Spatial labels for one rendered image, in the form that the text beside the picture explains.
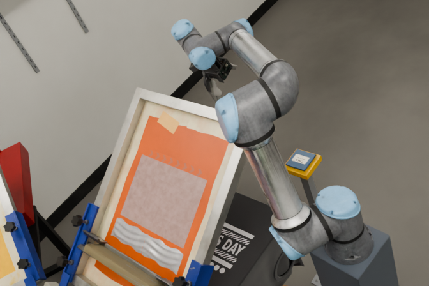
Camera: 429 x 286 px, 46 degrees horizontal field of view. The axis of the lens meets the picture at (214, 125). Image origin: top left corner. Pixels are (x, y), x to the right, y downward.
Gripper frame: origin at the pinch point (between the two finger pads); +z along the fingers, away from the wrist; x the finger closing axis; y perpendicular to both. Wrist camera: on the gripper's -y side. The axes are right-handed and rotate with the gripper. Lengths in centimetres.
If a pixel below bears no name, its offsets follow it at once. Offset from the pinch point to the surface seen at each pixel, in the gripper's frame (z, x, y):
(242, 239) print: 43, -45, 11
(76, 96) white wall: 80, 2, -200
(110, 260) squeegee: -3, -76, -3
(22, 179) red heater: 20, -68, -108
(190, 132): -5.9, -24.1, 2.5
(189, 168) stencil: -2.7, -35.9, 7.7
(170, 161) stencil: -2.8, -35.8, -1.8
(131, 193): 1, -52, -15
